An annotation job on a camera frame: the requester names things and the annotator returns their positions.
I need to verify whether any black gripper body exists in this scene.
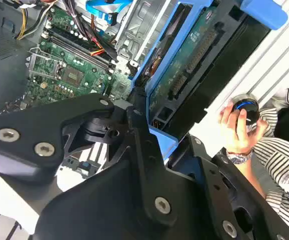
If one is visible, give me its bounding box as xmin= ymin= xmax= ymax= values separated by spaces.
xmin=33 ymin=159 xmax=218 ymax=240

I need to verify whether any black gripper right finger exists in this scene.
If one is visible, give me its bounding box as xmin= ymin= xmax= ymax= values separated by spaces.
xmin=181 ymin=136 xmax=289 ymax=240

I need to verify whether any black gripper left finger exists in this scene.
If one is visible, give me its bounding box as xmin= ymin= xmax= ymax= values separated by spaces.
xmin=0 ymin=87 xmax=179 ymax=226

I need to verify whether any round black blue-ring tool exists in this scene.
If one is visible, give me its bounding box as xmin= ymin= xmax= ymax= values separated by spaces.
xmin=230 ymin=93 xmax=261 ymax=131

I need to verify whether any hard disk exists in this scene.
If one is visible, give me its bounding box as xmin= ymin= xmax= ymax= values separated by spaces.
xmin=131 ymin=0 xmax=289 ymax=161

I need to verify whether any blue data wire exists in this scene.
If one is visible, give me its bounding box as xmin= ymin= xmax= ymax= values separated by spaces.
xmin=85 ymin=0 xmax=133 ymax=37

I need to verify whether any person's hand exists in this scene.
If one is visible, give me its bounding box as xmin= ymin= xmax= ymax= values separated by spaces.
xmin=219 ymin=99 xmax=270 ymax=155

